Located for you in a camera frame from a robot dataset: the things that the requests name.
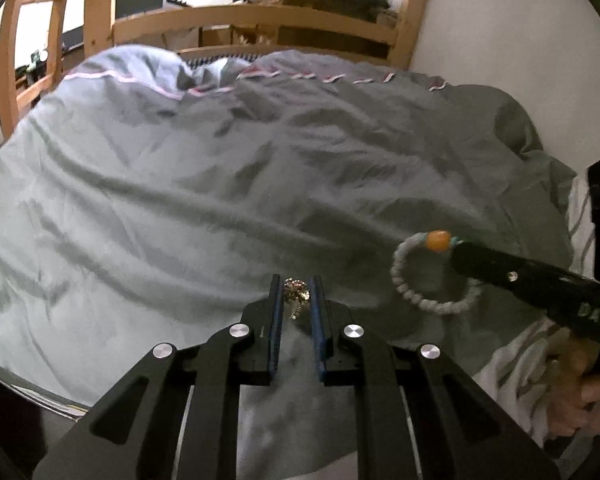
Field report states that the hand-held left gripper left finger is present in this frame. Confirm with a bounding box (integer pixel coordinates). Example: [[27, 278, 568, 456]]
[[32, 274, 282, 480]]

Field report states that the small gold brooch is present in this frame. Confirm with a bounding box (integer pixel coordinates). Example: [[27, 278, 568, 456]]
[[282, 276, 311, 322]]

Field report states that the person's right hand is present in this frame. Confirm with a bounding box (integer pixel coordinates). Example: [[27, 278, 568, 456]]
[[544, 327, 600, 442]]

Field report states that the black cardboard box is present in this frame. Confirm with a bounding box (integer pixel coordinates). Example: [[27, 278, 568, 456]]
[[0, 355, 92, 480]]

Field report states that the grey duvet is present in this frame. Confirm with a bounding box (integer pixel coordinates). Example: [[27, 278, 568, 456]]
[[0, 44, 577, 480]]

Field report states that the wooden ladder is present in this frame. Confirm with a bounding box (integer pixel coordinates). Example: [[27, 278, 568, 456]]
[[0, 0, 78, 133]]

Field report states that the wooden bed frame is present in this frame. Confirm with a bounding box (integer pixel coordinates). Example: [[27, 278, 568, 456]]
[[82, 0, 437, 71]]

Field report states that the grey bead bracelet orange bead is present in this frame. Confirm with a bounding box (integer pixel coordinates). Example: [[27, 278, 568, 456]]
[[390, 229, 484, 316]]

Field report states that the white grey striped sheet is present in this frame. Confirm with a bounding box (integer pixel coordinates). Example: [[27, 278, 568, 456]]
[[472, 175, 600, 461]]

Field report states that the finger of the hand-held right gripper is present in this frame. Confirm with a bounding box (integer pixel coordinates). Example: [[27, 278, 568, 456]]
[[449, 241, 576, 318]]

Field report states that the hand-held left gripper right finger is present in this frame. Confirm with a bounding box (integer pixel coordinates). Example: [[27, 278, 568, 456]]
[[310, 274, 562, 480]]

